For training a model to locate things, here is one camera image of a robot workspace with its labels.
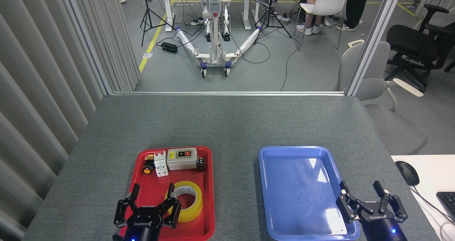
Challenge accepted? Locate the white plastic chair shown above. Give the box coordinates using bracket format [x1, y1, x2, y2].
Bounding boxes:
[294, 0, 350, 52]

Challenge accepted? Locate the grey office chair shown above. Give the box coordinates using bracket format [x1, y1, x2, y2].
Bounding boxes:
[334, 39, 429, 155]

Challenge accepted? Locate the white circuit breaker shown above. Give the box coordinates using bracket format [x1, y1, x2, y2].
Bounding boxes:
[154, 151, 169, 177]

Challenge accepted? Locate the white desk leg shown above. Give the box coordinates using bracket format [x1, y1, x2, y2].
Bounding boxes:
[241, 0, 262, 30]
[162, 0, 177, 32]

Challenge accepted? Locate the red plastic tray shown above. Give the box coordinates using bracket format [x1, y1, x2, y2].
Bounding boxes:
[119, 146, 215, 241]

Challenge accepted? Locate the black computer mouse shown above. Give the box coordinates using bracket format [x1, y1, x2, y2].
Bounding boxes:
[395, 161, 420, 186]

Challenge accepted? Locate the black keyboard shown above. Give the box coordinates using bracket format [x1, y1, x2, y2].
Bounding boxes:
[436, 191, 455, 224]

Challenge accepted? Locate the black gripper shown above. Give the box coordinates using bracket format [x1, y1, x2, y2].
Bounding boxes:
[114, 183, 182, 241]
[336, 181, 408, 241]

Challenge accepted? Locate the grey push button switch box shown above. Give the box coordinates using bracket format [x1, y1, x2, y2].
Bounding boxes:
[166, 148, 198, 171]

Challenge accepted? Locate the black office chair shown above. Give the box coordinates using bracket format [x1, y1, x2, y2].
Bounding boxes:
[385, 4, 455, 92]

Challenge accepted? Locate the seated person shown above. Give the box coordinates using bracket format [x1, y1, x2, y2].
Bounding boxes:
[296, 0, 326, 35]

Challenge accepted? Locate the white side table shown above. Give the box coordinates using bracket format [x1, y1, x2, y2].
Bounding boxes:
[391, 155, 455, 241]

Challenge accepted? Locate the black mouse cable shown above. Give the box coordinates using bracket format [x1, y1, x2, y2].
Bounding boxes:
[412, 185, 455, 227]

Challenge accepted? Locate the yellow tape roll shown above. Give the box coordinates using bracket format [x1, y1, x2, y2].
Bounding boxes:
[165, 181, 203, 223]

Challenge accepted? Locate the white wheeled stand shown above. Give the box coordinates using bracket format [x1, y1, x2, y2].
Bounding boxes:
[176, 0, 262, 79]

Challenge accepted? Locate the blue plastic tray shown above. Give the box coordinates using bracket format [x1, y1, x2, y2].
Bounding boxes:
[258, 146, 360, 241]

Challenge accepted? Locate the silver frame post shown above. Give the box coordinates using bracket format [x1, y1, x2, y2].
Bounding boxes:
[345, 0, 406, 96]

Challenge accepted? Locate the black tripod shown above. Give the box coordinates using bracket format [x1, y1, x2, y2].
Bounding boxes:
[140, 0, 177, 47]
[253, 0, 293, 45]

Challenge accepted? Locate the silver frame rail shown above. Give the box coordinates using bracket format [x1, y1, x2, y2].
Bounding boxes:
[113, 91, 347, 97]

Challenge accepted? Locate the standing person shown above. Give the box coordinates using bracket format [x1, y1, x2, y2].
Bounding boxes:
[336, 0, 370, 31]

